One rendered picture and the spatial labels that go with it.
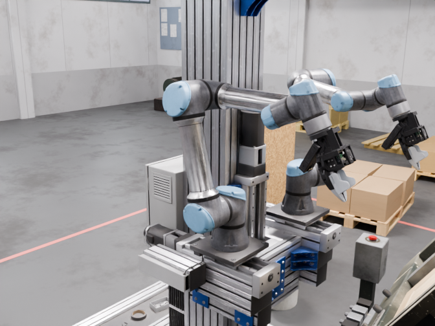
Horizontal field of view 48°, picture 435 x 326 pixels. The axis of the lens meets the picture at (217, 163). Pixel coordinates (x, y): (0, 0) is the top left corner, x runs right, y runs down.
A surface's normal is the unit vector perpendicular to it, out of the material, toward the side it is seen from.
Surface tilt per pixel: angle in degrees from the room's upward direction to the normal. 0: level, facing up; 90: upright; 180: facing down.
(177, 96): 83
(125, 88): 90
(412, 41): 90
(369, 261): 90
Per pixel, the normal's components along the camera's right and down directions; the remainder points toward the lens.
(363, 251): -0.55, 0.22
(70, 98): 0.76, 0.18
